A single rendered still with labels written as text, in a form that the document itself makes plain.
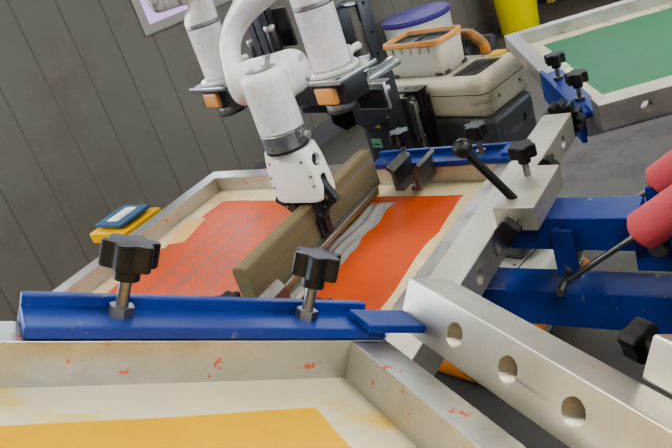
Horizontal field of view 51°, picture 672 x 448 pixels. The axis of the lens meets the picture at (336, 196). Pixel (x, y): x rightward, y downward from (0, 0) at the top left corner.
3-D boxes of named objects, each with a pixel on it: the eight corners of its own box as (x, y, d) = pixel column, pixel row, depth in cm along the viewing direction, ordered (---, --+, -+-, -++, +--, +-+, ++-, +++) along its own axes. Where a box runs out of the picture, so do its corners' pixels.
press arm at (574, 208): (510, 249, 100) (503, 218, 98) (523, 227, 104) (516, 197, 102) (640, 251, 90) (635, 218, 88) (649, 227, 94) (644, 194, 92)
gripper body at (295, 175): (322, 127, 116) (342, 187, 120) (274, 131, 121) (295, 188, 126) (297, 147, 110) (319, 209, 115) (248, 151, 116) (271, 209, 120)
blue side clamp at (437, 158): (378, 191, 145) (369, 161, 142) (389, 180, 148) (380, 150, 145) (520, 187, 127) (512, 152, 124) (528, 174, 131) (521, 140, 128)
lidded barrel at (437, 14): (427, 81, 539) (407, 6, 516) (482, 79, 503) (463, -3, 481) (389, 107, 510) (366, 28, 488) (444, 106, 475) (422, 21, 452)
